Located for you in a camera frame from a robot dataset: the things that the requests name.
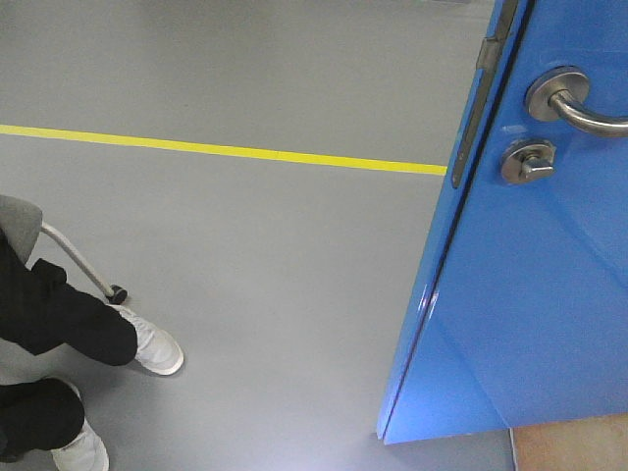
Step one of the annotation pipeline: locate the steel latch edge plate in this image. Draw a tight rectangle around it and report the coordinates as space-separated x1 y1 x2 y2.
449 0 518 188

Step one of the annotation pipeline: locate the plywood base platform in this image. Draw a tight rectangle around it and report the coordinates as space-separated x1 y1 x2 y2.
511 413 627 470

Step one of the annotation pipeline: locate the blue door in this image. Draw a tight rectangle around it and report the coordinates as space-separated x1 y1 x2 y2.
377 1 627 444

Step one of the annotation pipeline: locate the white shoe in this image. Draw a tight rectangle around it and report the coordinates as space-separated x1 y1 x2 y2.
50 377 110 471
110 304 184 376

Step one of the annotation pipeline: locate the steel thumb turn lock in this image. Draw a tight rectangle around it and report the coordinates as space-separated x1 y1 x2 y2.
500 138 556 184

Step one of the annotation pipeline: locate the grey rolling chair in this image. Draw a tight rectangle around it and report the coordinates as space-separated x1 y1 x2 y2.
40 222 128 305

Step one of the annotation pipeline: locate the steel door lever handle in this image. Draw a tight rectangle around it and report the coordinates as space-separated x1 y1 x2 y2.
524 66 627 138

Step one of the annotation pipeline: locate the white shoe on left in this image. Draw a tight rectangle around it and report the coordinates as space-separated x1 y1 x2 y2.
50 377 110 471

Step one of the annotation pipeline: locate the seated person in black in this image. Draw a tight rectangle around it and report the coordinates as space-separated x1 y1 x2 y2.
0 193 139 464

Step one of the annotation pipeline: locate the white shoe on right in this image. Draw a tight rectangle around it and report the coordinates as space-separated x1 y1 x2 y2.
110 304 184 376

